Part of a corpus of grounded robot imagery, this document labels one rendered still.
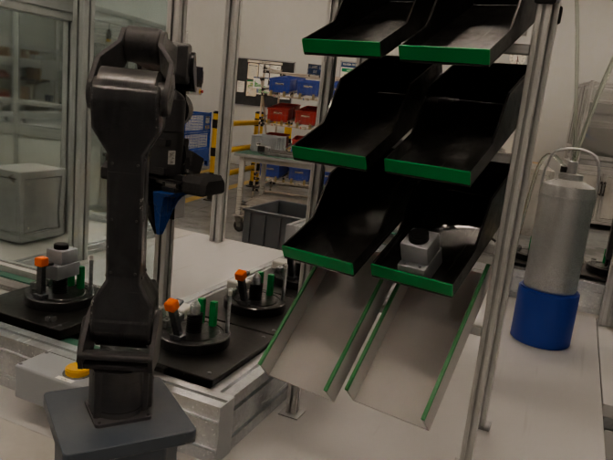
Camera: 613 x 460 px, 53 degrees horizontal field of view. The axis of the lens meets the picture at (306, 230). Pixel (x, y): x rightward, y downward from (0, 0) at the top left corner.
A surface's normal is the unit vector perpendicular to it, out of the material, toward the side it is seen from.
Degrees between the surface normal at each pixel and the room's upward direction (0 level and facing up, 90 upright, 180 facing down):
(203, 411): 90
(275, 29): 90
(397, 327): 45
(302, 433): 0
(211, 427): 90
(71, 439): 0
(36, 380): 90
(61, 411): 0
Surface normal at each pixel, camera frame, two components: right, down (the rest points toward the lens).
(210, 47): -0.25, 0.18
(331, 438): 0.11, -0.97
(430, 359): -0.32, -0.60
